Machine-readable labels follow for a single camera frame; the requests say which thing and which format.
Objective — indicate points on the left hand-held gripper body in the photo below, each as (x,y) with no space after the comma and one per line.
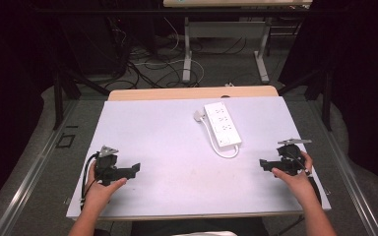
(106,165)

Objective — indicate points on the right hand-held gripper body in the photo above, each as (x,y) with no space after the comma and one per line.
(290,157)

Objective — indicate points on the person's right hand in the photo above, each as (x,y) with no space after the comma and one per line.
(297,187)

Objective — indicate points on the person's left hand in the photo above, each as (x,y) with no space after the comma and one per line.
(100,196)

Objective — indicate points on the white board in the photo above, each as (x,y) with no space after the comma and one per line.
(164,170)

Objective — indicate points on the square floor socket cover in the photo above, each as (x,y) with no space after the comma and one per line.
(65,141)

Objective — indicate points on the white power strip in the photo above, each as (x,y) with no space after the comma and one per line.
(223,124)

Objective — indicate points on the black metal stand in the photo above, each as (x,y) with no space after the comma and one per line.
(325,95)
(59,98)

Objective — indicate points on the white power plug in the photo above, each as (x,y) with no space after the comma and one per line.
(198,115)

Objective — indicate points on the person's dark clothing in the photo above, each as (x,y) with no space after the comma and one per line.
(197,227)

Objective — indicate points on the light wooden table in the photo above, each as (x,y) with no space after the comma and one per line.
(193,93)

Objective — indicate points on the dark curtain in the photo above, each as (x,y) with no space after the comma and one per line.
(10,82)
(361,65)

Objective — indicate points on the desk with white legs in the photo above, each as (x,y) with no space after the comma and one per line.
(226,31)

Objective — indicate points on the black horizontal bar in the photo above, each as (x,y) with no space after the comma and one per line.
(177,11)

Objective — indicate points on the aluminium floor rail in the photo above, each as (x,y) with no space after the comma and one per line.
(349,183)
(29,183)

